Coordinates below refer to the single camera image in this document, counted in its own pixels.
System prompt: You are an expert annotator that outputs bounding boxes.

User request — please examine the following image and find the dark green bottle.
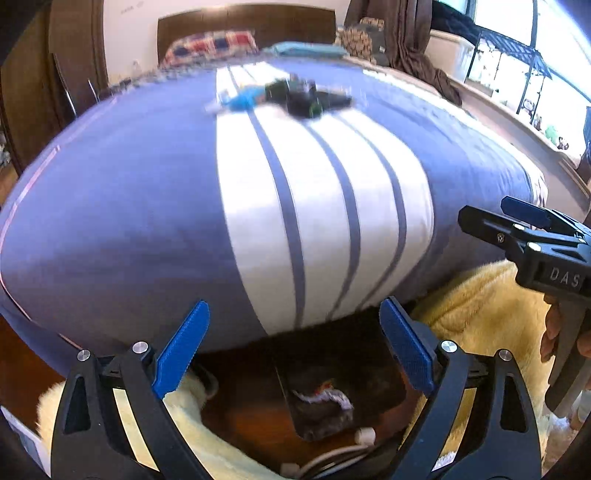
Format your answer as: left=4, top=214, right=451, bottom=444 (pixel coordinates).
left=264, top=79, right=324, bottom=119

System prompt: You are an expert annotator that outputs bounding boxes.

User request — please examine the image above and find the black trash bin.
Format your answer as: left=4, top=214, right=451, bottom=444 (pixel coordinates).
left=191, top=308, right=420, bottom=472

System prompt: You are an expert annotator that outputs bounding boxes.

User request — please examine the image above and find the person's right hand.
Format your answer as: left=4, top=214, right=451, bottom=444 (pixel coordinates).
left=540, top=294, right=591, bottom=363

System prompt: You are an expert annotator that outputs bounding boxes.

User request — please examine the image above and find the yellow fluffy rug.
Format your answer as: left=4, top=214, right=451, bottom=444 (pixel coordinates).
left=36, top=260, right=578, bottom=480

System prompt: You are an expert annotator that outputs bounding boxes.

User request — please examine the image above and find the green frog plush toy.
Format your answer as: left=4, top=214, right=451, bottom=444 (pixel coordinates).
left=545, top=125, right=558, bottom=145

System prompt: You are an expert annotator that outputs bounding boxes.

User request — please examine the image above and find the black folding rack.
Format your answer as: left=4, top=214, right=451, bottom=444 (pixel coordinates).
left=466, top=27, right=552, bottom=122

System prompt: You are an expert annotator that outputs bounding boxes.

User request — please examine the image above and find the white storage box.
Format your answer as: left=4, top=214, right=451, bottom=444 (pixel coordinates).
left=425, top=30, right=475, bottom=83

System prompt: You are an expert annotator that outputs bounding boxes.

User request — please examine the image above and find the blue white striped bedspread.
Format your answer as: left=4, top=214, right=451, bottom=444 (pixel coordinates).
left=1, top=58, right=548, bottom=373

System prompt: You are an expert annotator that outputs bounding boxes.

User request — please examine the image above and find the brown curtain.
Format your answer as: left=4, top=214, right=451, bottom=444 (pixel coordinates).
left=345, top=0, right=462, bottom=107

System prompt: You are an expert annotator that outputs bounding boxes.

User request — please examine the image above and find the brown patterned cushion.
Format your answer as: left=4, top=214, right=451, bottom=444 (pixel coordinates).
left=335, top=17, right=390, bottom=67

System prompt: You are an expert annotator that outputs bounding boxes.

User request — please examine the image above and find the blue plastic wrapper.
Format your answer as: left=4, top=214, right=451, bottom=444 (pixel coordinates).
left=205, top=86, right=266, bottom=114

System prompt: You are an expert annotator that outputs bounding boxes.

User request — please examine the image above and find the teal pillow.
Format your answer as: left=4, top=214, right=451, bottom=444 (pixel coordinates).
left=263, top=41, right=349, bottom=59

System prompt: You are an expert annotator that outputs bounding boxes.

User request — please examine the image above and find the dark wooden headboard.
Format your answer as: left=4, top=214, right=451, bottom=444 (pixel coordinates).
left=157, top=4, right=337, bottom=60

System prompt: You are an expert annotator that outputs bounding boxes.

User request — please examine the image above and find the plaid red blue pillow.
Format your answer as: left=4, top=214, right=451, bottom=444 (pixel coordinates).
left=159, top=30, right=259, bottom=68

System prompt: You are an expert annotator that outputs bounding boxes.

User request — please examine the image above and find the dark wooden wardrobe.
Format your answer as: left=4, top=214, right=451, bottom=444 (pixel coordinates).
left=1, top=0, right=108, bottom=174

